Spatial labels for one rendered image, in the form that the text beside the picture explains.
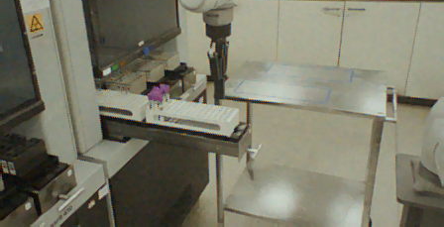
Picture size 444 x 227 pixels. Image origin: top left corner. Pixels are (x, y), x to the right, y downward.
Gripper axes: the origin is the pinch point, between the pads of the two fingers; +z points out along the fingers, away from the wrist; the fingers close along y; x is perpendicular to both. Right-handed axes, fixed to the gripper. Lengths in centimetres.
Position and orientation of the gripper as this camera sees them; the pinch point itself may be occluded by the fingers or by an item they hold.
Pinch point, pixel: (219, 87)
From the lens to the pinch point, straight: 124.4
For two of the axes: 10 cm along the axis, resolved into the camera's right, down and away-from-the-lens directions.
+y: -4.0, 3.8, -8.4
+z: 0.4, 9.2, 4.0
